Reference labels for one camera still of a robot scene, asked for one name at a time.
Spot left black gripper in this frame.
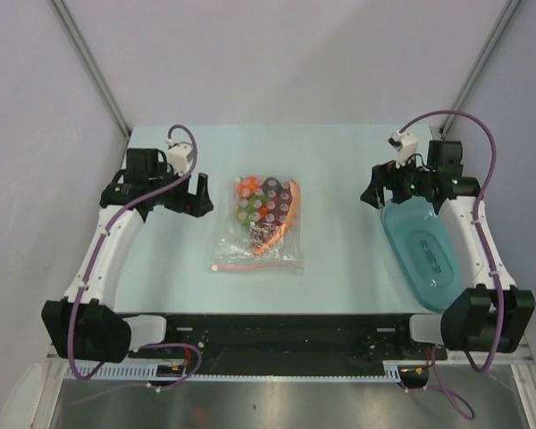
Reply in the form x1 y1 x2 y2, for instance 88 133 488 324
148 162 212 217

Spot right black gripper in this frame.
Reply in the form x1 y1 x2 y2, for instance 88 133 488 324
360 152 435 209

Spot green toy grapes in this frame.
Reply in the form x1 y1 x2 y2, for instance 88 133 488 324
235 195 263 227

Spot orange toy pumpkin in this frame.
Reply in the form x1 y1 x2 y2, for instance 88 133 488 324
237 176 262 198

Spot dark purple toy fruit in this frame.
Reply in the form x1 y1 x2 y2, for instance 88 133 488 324
262 177 283 198

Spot clear zip top bag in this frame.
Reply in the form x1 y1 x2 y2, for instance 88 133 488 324
211 175 304 273

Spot red toy carrot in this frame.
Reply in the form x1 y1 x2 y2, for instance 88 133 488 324
257 200 289 224

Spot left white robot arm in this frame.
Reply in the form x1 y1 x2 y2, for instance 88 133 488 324
41 141 214 363

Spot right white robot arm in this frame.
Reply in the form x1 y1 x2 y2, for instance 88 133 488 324
360 131 535 355

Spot blue plastic food tray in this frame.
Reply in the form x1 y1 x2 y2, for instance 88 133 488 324
381 198 463 313

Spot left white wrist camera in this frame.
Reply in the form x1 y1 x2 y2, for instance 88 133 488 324
166 139 194 176

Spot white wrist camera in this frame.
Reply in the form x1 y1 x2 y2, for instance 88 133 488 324
166 139 194 176
388 131 419 168

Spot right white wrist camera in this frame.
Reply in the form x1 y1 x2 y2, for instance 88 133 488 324
388 131 419 168

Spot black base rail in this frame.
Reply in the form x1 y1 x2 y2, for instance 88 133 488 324
131 314 429 378

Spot white slotted cable duct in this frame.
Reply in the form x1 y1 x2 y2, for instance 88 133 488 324
64 360 406 383

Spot aluminium frame profile right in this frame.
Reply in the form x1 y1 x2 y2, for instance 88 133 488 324
444 339 536 428

